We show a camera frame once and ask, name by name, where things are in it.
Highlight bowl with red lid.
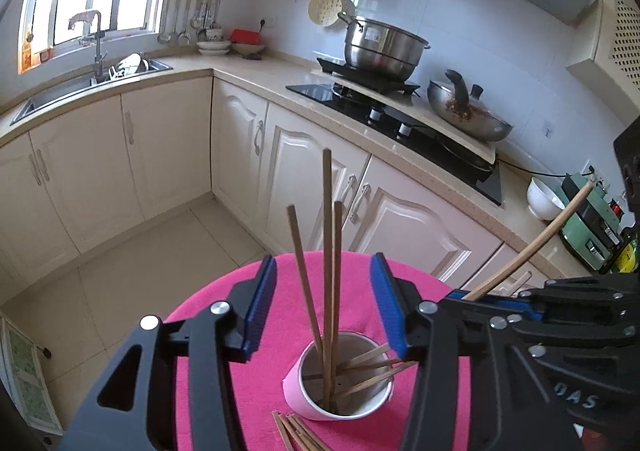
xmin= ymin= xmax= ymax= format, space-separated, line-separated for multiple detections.
xmin=229 ymin=28 xmax=267 ymax=58

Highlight green electric cooker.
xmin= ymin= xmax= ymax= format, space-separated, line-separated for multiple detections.
xmin=559 ymin=172 xmax=632 ymax=273

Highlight black power cable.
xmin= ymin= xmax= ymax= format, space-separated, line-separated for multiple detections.
xmin=495 ymin=158 xmax=567 ymax=178

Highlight black induction cooker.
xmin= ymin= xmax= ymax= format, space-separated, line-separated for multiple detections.
xmin=316 ymin=57 xmax=422 ymax=94

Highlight steel kitchen sink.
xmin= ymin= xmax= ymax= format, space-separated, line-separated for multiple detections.
xmin=10 ymin=58 xmax=174 ymax=126

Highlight pink tablecloth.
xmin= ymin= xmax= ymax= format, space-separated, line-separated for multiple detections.
xmin=162 ymin=251 xmax=473 ymax=451

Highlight row of hanging steel utensils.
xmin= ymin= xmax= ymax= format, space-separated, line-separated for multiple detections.
xmin=157 ymin=0 xmax=223 ymax=44

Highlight white pink cup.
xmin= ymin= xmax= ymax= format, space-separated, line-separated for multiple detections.
xmin=282 ymin=333 xmax=396 ymax=422

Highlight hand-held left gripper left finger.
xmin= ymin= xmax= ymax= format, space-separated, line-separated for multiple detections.
xmin=60 ymin=255 xmax=278 ymax=451

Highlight long wooden chopstick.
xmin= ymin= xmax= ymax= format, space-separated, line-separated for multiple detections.
xmin=462 ymin=181 xmax=595 ymax=302

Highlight large lattice door cabinet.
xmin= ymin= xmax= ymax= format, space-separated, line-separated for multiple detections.
xmin=566 ymin=0 xmax=640 ymax=124

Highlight stacked bowls on counter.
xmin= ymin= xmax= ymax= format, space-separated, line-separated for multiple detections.
xmin=196 ymin=28 xmax=232 ymax=55

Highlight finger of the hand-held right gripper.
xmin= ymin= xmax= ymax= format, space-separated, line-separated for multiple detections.
xmin=441 ymin=292 xmax=621 ymax=332
xmin=517 ymin=276 xmax=640 ymax=306

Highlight white ceramic bowl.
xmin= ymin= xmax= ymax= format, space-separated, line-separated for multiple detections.
xmin=526 ymin=177 xmax=568 ymax=222

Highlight dishes in steel rack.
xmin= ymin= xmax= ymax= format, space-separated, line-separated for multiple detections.
xmin=109 ymin=52 xmax=149 ymax=80

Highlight steel sink faucet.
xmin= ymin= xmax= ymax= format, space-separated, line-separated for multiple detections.
xmin=67 ymin=10 xmax=109 ymax=84

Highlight wok with glass lid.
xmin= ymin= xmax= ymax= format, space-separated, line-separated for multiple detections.
xmin=426 ymin=69 xmax=515 ymax=142

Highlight cream lower kitchen cabinets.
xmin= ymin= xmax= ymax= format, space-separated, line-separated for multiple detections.
xmin=0 ymin=68 xmax=553 ymax=294

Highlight black gas stove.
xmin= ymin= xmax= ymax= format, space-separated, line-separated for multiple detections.
xmin=285 ymin=81 xmax=504 ymax=206

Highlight bunch of wooden chopsticks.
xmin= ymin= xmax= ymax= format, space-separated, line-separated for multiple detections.
xmin=272 ymin=148 xmax=418 ymax=451

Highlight beige stove cover board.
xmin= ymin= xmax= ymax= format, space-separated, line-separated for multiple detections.
xmin=310 ymin=68 xmax=497 ymax=166

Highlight stainless steel pot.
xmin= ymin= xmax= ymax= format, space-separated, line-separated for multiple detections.
xmin=337 ymin=12 xmax=432 ymax=82

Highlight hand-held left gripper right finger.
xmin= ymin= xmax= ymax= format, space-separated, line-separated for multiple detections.
xmin=370 ymin=253 xmax=568 ymax=451

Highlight orange windowsill ornament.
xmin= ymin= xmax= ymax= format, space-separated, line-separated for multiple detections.
xmin=19 ymin=31 xmax=35 ymax=74

